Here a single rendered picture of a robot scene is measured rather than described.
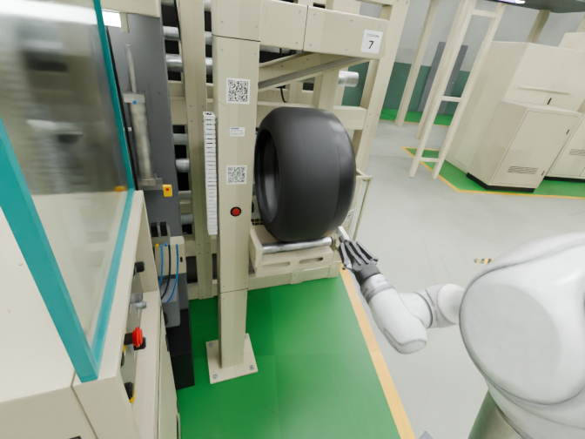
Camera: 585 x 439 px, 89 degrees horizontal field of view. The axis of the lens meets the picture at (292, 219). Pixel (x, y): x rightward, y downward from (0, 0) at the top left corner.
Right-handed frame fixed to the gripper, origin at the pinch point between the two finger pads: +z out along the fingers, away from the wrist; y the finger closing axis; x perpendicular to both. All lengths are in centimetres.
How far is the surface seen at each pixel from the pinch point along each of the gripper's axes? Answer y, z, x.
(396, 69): -620, 805, 102
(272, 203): 9, 51, 23
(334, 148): -0.7, 21.9, -22.0
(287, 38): 8, 64, -47
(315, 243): -2.9, 19.9, 23.3
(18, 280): 78, -20, -18
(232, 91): 33, 36, -35
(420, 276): -142, 55, 120
